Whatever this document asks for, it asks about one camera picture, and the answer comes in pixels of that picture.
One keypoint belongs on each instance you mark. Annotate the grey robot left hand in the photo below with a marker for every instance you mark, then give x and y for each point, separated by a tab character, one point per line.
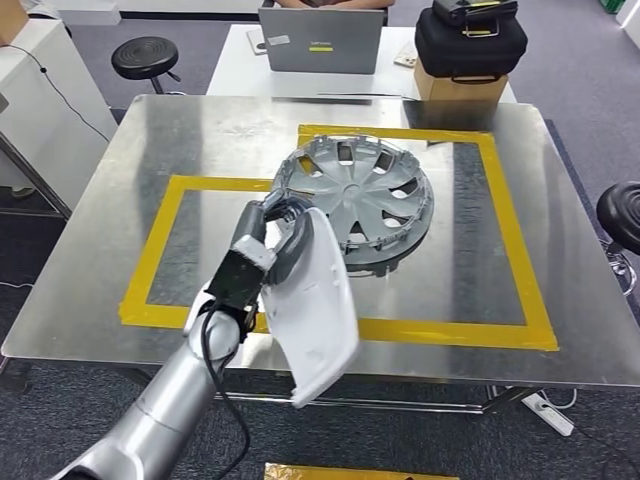
300	245

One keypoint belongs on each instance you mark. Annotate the white curved plastic part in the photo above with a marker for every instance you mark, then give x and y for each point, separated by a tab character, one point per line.
315	318

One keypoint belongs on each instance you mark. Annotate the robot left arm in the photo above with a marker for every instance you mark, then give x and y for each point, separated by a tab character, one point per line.
164	411

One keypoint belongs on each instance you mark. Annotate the stainless steel workbench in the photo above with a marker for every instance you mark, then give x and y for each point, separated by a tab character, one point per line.
100	252

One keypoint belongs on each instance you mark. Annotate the silver wheel hubcap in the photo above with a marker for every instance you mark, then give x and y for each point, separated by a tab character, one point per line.
360	192

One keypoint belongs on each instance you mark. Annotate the white desk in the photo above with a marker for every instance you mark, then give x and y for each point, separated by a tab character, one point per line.
235	73

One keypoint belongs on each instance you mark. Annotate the grey laptop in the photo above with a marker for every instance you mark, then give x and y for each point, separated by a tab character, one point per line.
350	40

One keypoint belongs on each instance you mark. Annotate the paper sheet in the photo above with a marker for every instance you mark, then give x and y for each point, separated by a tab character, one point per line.
406	56

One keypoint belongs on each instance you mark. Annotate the yellow tape work outline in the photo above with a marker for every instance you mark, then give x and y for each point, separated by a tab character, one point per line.
500	199

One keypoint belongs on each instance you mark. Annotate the black round stool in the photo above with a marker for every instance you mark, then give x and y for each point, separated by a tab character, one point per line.
623	215
145	56

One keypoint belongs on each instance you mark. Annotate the black zip case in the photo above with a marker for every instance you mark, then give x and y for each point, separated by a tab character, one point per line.
470	50

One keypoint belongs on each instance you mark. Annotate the black case with yellow trim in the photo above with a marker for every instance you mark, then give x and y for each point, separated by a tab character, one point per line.
450	10

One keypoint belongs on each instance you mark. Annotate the white power strip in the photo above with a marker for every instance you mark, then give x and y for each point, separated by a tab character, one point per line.
550	416

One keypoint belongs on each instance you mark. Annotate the green plastic crate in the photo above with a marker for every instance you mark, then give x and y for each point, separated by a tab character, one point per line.
610	5

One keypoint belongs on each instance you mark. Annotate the white podium with light strips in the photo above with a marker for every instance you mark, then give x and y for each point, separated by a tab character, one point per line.
631	20

